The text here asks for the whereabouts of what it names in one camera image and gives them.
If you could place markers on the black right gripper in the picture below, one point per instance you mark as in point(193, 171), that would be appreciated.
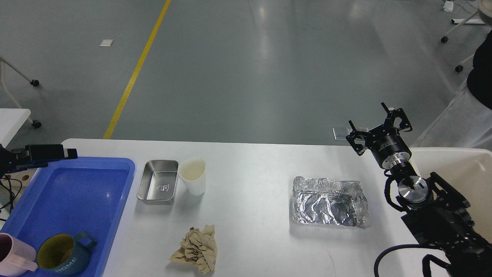
point(384, 141)

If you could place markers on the stainless steel rectangular container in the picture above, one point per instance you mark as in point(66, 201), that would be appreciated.
point(158, 182)

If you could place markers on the teal mug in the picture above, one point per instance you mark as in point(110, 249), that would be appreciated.
point(65, 254)

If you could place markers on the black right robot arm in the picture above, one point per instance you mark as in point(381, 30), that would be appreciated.
point(434, 211)

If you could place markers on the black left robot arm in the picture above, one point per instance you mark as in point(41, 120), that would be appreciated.
point(33, 156)

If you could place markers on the clear floor plate left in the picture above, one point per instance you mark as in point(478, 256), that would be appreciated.
point(340, 133)

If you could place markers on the crumpled aluminium foil tray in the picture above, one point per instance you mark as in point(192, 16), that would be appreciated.
point(329, 202)

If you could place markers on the white plastic bin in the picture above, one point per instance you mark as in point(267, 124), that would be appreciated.
point(467, 170)

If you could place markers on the white paper cup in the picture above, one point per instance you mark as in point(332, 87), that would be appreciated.
point(193, 174)

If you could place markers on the crumpled brown paper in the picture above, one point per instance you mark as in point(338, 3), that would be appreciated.
point(199, 248)

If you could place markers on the white paper on floor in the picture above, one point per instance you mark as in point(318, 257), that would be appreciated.
point(106, 42)

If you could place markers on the blue plastic tray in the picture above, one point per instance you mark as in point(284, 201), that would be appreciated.
point(69, 196)

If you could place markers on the wheeled stand left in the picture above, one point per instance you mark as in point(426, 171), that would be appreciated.
point(13, 97)

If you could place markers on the white side table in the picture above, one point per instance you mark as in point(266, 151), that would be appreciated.
point(11, 120)

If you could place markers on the pink mug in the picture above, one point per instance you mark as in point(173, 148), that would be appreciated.
point(16, 257)

